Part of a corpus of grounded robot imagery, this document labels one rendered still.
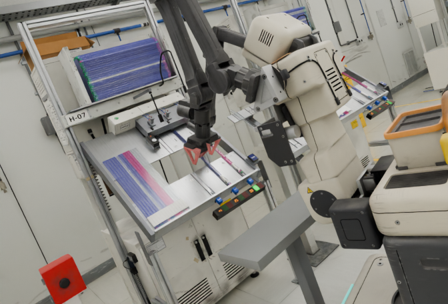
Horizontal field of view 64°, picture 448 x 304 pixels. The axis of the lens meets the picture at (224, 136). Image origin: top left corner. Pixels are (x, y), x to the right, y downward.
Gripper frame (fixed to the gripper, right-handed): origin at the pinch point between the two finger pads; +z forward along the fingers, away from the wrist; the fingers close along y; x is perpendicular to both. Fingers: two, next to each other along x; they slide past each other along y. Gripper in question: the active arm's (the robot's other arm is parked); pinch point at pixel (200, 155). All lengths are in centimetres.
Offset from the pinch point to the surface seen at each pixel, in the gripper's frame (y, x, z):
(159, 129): 9.0, -27.0, -3.2
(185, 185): 18.9, 11.3, 1.1
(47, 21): 39, -92, -45
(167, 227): 40.6, 26.8, 1.1
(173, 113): -4.9, -33.6, -4.6
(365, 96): -144, 20, -2
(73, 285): 83, 21, 13
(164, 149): 12.8, -16.3, 1.4
